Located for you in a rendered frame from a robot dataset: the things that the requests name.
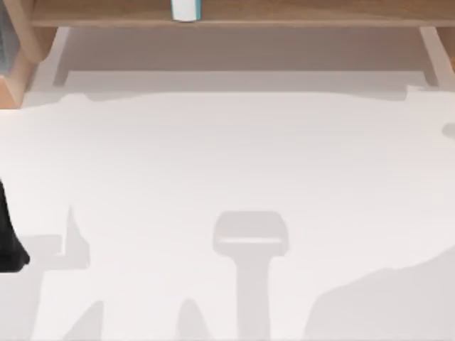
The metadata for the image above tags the wooden open shelf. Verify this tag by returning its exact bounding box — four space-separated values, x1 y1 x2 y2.
0 0 455 109

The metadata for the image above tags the white and teal cup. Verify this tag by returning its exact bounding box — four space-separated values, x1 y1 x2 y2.
170 0 203 23

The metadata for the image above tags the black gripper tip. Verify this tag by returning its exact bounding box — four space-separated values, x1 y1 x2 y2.
0 180 31 274

